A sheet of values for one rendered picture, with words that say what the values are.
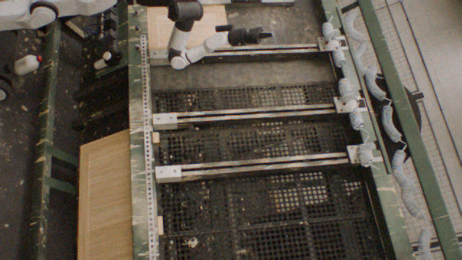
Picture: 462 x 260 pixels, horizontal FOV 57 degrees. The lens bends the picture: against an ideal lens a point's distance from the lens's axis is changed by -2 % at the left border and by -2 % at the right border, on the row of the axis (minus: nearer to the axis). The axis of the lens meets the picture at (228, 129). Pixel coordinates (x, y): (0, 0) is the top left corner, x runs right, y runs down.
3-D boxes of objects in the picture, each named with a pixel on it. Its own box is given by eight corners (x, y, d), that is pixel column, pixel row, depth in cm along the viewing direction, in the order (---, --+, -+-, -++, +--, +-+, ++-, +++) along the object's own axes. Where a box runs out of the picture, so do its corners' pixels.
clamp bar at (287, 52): (149, 54, 253) (147, 27, 232) (341, 47, 270) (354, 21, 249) (150, 68, 248) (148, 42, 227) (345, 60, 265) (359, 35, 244)
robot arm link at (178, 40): (162, 65, 224) (172, 30, 209) (164, 50, 233) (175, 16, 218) (182, 71, 226) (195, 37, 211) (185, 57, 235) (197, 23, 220)
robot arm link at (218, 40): (227, 42, 212) (204, 53, 218) (233, 42, 220) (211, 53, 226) (221, 29, 212) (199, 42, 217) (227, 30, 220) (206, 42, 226)
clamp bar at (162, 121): (153, 117, 234) (150, 93, 213) (358, 105, 251) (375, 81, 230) (154, 133, 229) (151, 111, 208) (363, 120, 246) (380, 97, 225)
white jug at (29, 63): (11, 59, 271) (35, 48, 264) (24, 66, 279) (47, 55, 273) (10, 71, 267) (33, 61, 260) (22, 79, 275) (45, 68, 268)
